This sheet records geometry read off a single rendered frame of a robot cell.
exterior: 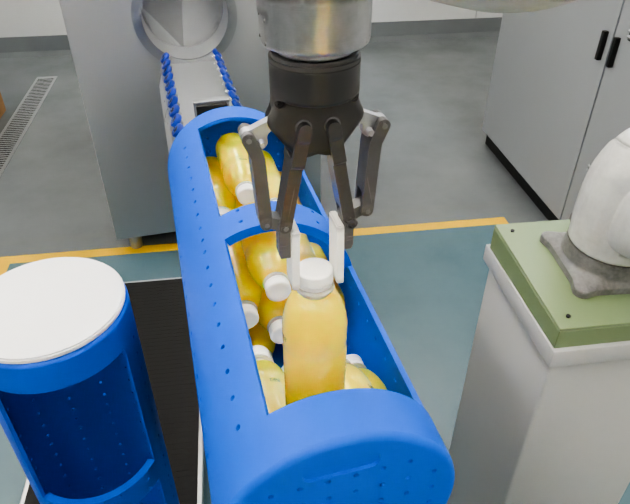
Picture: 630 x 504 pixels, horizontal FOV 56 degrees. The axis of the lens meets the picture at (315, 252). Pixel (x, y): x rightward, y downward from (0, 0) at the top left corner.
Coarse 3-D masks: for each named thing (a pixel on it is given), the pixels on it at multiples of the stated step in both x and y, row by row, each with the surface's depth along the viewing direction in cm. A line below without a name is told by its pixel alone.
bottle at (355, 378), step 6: (348, 360) 83; (348, 366) 80; (354, 366) 81; (348, 372) 79; (354, 372) 79; (360, 372) 80; (348, 378) 78; (354, 378) 78; (360, 378) 78; (366, 378) 79; (348, 384) 77; (354, 384) 77; (360, 384) 77; (366, 384) 78
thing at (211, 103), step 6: (198, 102) 168; (204, 102) 168; (210, 102) 169; (216, 102) 169; (222, 102) 169; (228, 102) 170; (198, 108) 167; (204, 108) 168; (210, 108) 168; (198, 114) 168
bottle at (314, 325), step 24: (288, 312) 63; (312, 312) 61; (336, 312) 62; (288, 336) 64; (312, 336) 62; (336, 336) 63; (288, 360) 66; (312, 360) 64; (336, 360) 65; (288, 384) 68; (312, 384) 66; (336, 384) 67
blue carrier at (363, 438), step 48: (192, 144) 119; (192, 192) 107; (192, 240) 98; (192, 288) 91; (192, 336) 87; (240, 336) 75; (384, 336) 87; (240, 384) 70; (240, 432) 66; (288, 432) 62; (336, 432) 61; (384, 432) 62; (432, 432) 67; (240, 480) 62; (288, 480) 62; (336, 480) 64; (384, 480) 66; (432, 480) 69
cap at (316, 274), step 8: (304, 264) 62; (312, 264) 62; (320, 264) 62; (328, 264) 62; (304, 272) 61; (312, 272) 61; (320, 272) 61; (328, 272) 61; (304, 280) 60; (312, 280) 60; (320, 280) 60; (328, 280) 60; (304, 288) 61; (312, 288) 60; (320, 288) 60; (328, 288) 61
